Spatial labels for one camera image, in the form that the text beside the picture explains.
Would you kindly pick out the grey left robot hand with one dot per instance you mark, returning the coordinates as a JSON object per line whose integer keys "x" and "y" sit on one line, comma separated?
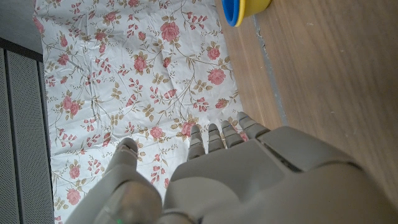
{"x": 248, "y": 180}

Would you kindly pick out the blue plastic cup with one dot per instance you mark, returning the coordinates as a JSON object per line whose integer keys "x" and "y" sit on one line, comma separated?
{"x": 229, "y": 11}

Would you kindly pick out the yellow plastic cup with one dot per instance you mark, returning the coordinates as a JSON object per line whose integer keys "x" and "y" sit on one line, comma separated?
{"x": 253, "y": 6}

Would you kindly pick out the floral print backdrop cloth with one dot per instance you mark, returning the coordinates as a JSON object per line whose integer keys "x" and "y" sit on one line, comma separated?
{"x": 130, "y": 77}

